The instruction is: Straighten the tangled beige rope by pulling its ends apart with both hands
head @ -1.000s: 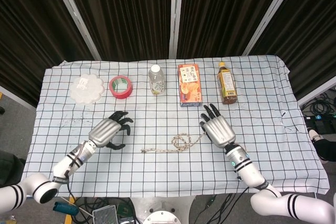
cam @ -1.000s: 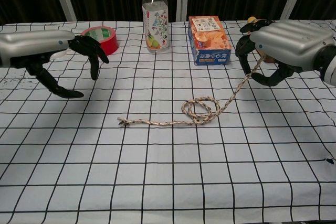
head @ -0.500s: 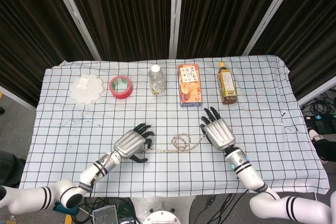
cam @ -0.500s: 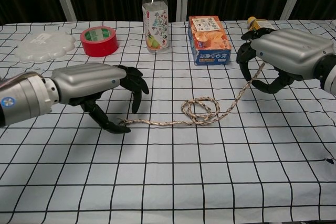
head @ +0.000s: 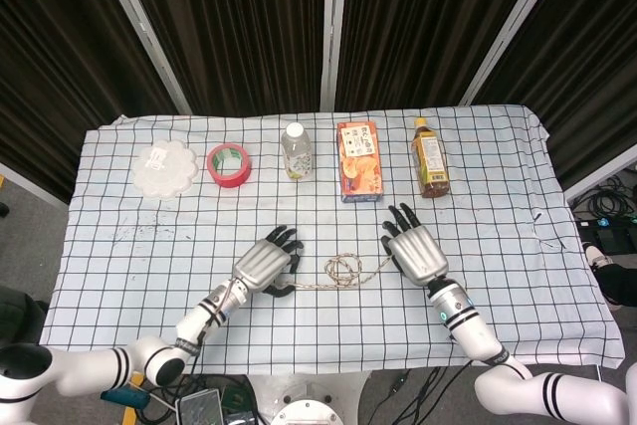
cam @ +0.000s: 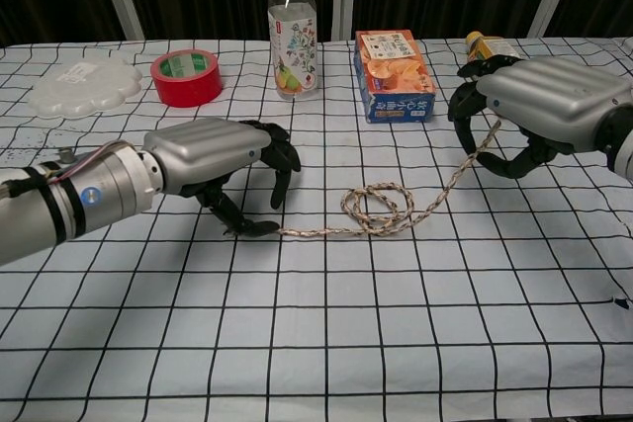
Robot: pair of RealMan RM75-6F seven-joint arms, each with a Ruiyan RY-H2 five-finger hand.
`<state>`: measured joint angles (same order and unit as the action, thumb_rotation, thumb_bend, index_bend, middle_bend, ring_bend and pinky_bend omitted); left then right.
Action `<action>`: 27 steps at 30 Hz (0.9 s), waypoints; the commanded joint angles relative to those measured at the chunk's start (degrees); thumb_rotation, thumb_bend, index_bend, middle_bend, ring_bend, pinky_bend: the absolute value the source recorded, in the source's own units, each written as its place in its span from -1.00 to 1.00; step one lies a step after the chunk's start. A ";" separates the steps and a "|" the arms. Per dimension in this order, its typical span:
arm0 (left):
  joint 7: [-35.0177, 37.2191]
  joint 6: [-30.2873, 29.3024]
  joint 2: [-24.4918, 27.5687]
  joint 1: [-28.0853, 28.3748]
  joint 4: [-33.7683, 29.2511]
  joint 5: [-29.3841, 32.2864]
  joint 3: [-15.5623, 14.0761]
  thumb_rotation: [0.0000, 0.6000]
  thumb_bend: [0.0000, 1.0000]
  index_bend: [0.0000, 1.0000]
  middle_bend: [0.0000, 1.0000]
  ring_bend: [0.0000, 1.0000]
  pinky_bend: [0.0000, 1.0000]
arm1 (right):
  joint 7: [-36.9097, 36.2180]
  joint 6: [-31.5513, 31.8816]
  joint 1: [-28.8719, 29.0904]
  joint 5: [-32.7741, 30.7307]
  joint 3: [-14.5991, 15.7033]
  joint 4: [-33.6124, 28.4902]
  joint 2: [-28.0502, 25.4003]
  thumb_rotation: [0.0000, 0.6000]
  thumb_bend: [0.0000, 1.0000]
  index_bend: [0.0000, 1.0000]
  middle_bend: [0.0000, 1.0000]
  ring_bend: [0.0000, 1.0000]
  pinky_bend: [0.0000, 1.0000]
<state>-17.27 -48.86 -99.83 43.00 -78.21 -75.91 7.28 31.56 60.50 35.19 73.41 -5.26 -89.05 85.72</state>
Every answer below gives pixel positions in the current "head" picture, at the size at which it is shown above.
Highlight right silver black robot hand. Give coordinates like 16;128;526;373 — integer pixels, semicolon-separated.
380;203;449;288

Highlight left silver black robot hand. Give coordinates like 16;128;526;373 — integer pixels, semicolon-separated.
232;224;306;297

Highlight beige braided rope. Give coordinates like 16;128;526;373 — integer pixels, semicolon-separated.
278;254;398;294

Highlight red tape roll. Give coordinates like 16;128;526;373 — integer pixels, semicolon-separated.
206;142;254;189

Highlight brown tea bottle yellow label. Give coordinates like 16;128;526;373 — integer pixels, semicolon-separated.
410;116;452;199

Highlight orange snack box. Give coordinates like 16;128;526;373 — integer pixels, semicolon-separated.
336;119;386;205

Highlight white black checkered tablecloth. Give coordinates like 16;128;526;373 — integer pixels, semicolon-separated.
38;103;627;376

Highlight clear bottle white cap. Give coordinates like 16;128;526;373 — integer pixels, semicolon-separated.
280;121;316;181

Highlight white flower-shaped plastic lid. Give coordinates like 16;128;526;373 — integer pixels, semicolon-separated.
132;141;199;201

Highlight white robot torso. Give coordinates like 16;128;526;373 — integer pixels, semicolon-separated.
247;373;374;425

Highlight person leg with white shoe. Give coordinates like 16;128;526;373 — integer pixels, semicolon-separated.
582;243;637;308

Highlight black pleated curtain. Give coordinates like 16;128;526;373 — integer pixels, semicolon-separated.
0;0;181;205
335;0;553;111
472;0;637;192
116;0;329;117

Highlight black floor cables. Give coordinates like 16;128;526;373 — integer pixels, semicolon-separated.
131;373;250;425
370;367;474;425
571;174;637;221

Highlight teal tool handle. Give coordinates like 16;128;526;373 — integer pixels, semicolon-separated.
101;385;150;409

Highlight white metal frame rail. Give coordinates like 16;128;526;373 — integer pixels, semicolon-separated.
0;161;70;207
564;160;637;203

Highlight white metal frame post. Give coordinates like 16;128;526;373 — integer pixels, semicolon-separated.
92;0;193;115
457;0;573;106
319;0;349;111

